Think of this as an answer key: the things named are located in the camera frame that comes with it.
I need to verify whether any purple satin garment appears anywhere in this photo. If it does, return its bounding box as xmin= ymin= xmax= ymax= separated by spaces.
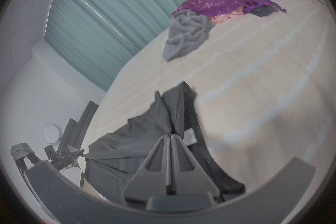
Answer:
xmin=176 ymin=0 xmax=287 ymax=17

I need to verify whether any black lace garment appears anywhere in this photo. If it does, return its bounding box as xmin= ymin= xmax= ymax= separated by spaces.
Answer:
xmin=249 ymin=6 xmax=279 ymax=18

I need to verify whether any bed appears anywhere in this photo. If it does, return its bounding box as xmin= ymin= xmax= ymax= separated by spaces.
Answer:
xmin=79 ymin=0 xmax=335 ymax=204

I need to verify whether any round white mirror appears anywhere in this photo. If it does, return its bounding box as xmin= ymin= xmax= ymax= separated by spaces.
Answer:
xmin=41 ymin=123 xmax=61 ymax=144

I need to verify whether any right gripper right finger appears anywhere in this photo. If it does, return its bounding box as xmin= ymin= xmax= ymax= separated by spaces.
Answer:
xmin=171 ymin=133 xmax=220 ymax=204

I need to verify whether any grey garment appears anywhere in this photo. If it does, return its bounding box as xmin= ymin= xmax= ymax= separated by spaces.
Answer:
xmin=162 ymin=9 xmax=216 ymax=62

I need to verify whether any black T-shirt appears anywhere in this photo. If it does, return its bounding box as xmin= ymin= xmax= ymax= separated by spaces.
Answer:
xmin=80 ymin=81 xmax=246 ymax=194

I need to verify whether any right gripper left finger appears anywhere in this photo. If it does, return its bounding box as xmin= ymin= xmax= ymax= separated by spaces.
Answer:
xmin=123 ymin=133 xmax=172 ymax=204

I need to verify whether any pink garment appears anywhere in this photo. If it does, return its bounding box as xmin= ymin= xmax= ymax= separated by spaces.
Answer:
xmin=210 ymin=6 xmax=244 ymax=24

